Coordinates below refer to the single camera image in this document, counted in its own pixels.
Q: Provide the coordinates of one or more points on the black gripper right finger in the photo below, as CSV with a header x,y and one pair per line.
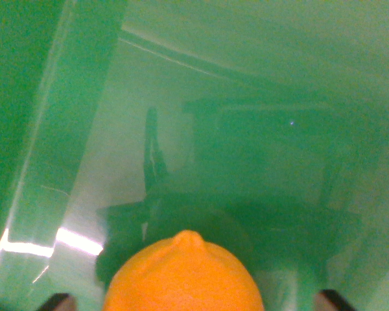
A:
x,y
332,301

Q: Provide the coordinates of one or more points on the green plastic bin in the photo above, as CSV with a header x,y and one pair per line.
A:
x,y
246,129

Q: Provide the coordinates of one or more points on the yellow lemon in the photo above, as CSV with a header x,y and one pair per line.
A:
x,y
184,278

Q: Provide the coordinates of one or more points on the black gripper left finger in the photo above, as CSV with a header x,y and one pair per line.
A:
x,y
60,303

